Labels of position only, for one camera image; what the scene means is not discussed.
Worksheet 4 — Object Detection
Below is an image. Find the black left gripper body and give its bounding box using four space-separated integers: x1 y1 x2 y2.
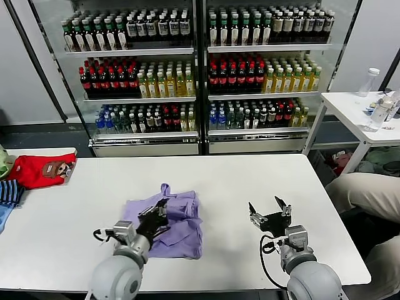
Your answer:
137 212 171 244

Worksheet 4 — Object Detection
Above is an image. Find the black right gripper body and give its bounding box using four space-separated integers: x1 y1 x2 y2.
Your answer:
261 211 294 238

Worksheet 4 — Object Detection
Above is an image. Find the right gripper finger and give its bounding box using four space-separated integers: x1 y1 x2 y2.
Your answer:
248 202 268 231
274 196 293 217

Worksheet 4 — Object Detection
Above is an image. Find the lavender t-shirt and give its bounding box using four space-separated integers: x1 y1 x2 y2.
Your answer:
121 183 204 260

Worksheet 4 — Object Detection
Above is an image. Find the black plastic crate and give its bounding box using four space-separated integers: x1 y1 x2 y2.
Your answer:
311 149 348 188

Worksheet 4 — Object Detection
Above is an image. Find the glass display cooler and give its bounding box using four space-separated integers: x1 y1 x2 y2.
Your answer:
201 0 363 156
27 0 203 158

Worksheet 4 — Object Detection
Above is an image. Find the red cloth in crate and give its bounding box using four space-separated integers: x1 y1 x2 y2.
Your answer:
331 152 356 176

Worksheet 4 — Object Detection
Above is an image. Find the grey garment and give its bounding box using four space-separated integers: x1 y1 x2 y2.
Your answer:
352 161 374 175

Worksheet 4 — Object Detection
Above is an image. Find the green garment pile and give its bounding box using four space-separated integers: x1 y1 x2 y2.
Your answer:
365 146 400 176

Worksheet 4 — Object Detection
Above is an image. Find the white side table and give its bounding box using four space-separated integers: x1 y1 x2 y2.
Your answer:
301 91 400 187

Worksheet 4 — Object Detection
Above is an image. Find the red bear print garment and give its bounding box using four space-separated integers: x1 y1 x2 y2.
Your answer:
6 152 78 191

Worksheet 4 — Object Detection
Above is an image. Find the clear plastic water bottle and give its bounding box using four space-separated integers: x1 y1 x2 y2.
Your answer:
362 101 388 134

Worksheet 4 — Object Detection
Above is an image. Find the blue striped garment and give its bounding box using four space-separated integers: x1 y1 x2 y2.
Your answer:
0 179 26 209

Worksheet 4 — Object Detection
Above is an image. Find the light blue garment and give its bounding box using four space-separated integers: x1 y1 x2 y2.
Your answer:
0 204 15 235

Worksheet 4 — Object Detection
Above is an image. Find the clear plastic packaging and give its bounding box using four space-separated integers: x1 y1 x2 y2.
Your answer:
377 92 400 123

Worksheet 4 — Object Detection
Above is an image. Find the pale green garment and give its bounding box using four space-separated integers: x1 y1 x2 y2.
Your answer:
0 146 16 181

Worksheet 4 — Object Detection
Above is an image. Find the tall clear bottle white cap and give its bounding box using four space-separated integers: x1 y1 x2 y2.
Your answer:
358 67 381 98

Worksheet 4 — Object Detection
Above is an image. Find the black slanted pole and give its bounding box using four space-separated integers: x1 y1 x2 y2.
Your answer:
379 52 400 93
2 0 69 123

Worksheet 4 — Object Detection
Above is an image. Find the beige label drink bottle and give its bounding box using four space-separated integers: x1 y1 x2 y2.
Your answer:
282 12 294 43
272 12 284 43

